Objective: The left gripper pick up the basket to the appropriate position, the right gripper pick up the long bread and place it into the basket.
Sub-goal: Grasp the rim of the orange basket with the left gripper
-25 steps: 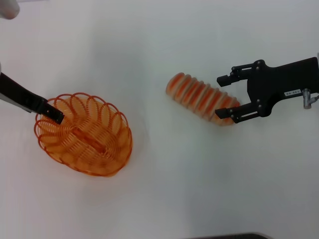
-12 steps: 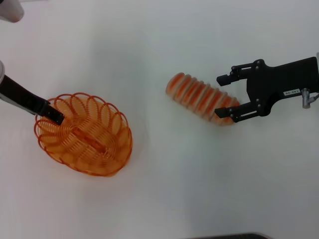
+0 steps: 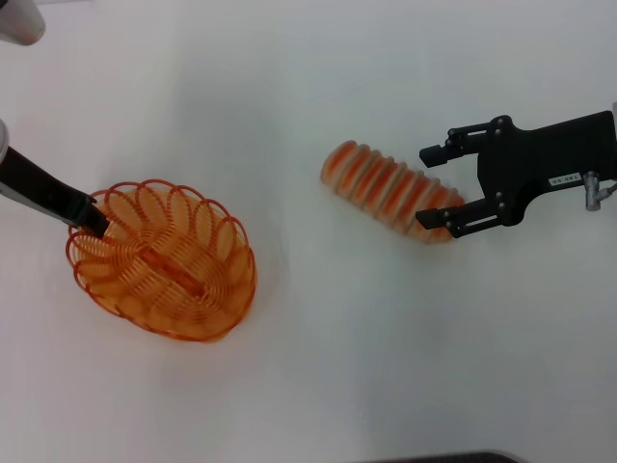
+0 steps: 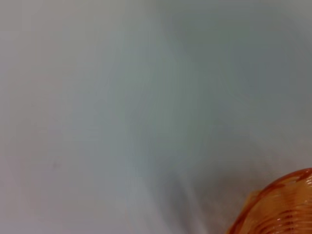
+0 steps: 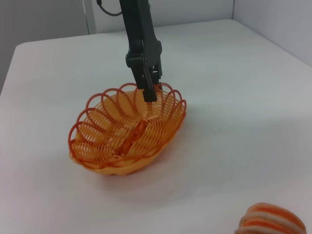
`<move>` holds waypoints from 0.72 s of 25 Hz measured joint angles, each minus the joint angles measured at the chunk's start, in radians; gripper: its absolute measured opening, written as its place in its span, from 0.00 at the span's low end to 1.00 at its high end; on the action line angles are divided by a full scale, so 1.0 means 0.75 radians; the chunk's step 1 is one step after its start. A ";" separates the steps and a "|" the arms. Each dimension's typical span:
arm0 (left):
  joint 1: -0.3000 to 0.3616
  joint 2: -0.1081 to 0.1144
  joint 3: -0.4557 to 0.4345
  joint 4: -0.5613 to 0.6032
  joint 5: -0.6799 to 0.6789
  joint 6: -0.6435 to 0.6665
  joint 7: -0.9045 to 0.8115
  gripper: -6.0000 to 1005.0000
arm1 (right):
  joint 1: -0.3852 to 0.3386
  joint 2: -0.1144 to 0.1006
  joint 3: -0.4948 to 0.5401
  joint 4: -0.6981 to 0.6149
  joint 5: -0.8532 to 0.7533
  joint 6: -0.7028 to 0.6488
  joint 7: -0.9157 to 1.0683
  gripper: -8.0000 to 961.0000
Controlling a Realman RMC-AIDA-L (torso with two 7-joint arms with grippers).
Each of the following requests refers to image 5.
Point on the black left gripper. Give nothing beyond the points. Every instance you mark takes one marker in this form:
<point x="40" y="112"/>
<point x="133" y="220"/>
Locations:
<point x="139" y="29"/>

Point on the orange woven plastic basket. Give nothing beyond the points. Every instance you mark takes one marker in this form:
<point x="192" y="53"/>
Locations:
<point x="126" y="146"/>

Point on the orange striped toy bread loaf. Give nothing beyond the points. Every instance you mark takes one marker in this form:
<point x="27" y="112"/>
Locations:
<point x="270" y="219"/>

